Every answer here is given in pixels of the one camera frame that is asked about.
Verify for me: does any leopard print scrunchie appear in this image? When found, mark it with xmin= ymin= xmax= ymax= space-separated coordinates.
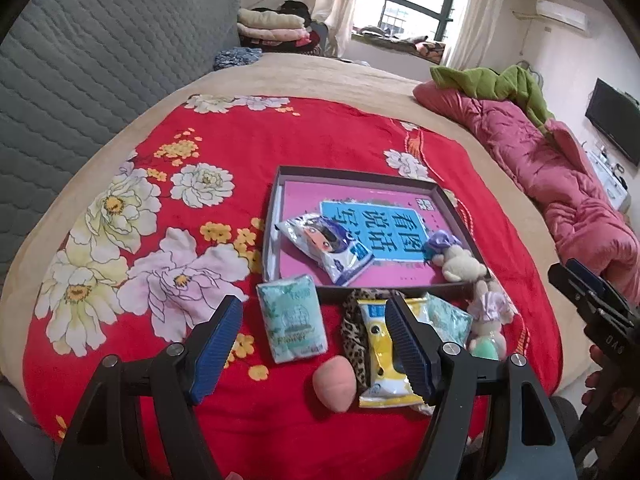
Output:
xmin=340 ymin=289 xmax=406 ymax=401

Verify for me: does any black television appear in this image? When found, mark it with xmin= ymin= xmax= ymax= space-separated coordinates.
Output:
xmin=585 ymin=78 xmax=640 ymax=168

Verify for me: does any red floral blanket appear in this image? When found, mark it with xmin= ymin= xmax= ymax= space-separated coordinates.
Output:
xmin=22 ymin=94 xmax=563 ymax=480

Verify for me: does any green makeup sponge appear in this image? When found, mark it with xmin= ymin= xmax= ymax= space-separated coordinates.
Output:
xmin=467 ymin=337 xmax=501 ymax=361

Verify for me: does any white television cabinet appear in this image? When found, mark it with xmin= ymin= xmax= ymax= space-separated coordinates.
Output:
xmin=585 ymin=145 xmax=631 ymax=211

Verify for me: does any pink quilt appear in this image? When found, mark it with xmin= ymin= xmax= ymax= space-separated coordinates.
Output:
xmin=412 ymin=80 xmax=640 ymax=306

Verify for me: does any blue patterned cloth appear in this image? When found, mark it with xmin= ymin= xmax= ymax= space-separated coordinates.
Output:
xmin=214 ymin=46 xmax=263 ymax=72

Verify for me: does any white air conditioner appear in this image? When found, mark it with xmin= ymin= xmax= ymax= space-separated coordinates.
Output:
xmin=535 ymin=0 xmax=591 ymax=36

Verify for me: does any pink folded blanket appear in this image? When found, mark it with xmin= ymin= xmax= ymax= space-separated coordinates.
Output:
xmin=240 ymin=27 xmax=311 ymax=50

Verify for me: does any person's right hand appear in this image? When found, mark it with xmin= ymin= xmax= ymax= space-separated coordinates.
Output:
xmin=582 ymin=342 xmax=608 ymax=408

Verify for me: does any pink makeup sponge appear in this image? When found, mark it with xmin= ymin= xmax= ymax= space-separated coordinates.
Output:
xmin=312 ymin=356 xmax=358 ymax=413

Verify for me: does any dark tray with pink book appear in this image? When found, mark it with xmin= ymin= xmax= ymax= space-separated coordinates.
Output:
xmin=263 ymin=165 xmax=493 ymax=306

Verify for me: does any yellow cartoon wipes packet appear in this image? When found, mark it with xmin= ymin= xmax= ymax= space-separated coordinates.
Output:
xmin=356 ymin=296 xmax=436 ymax=416

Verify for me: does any cream curtain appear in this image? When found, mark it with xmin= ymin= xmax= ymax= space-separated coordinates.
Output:
xmin=312 ymin=0 xmax=363 ymax=58
xmin=445 ymin=0 xmax=511 ymax=68

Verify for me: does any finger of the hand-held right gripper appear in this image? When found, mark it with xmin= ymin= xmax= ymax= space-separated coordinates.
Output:
xmin=565 ymin=257 xmax=640 ymax=313
xmin=548 ymin=264 xmax=608 ymax=326

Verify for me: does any cream folded blanket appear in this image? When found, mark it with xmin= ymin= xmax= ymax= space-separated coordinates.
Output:
xmin=237 ymin=7 xmax=306 ymax=31

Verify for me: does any grey quilted headboard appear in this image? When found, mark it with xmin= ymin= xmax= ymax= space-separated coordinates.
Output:
xmin=0 ymin=0 xmax=241 ymax=291

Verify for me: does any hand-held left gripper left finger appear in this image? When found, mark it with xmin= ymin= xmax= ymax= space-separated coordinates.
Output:
xmin=52 ymin=295 xmax=244 ymax=480

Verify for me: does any beige bed sheet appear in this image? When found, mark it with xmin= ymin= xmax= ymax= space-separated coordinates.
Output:
xmin=0 ymin=52 xmax=616 ymax=461

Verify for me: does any window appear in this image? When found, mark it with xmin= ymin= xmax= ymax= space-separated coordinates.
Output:
xmin=357 ymin=0 xmax=463 ymax=43

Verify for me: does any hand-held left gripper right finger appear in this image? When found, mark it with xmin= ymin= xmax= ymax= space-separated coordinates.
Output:
xmin=384 ymin=294 xmax=578 ymax=480

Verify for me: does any pink plush rabbit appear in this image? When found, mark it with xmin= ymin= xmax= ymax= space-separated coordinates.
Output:
xmin=465 ymin=280 xmax=516 ymax=356

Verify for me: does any dark clothes pile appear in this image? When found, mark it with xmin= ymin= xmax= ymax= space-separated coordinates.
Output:
xmin=250 ymin=1 xmax=328 ymax=56

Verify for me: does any cream plush toy purple cap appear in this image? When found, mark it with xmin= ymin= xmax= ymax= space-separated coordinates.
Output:
xmin=422 ymin=230 xmax=488 ymax=283

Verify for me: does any green blanket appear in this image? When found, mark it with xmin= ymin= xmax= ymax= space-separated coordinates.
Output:
xmin=430 ymin=64 xmax=556 ymax=133

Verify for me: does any windowsill cushion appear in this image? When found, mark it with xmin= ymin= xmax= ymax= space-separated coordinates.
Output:
xmin=352 ymin=25 xmax=446 ymax=58

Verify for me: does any green tissue pack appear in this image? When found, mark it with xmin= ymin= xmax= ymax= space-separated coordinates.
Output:
xmin=425 ymin=294 xmax=473 ymax=348
xmin=256 ymin=274 xmax=328 ymax=365

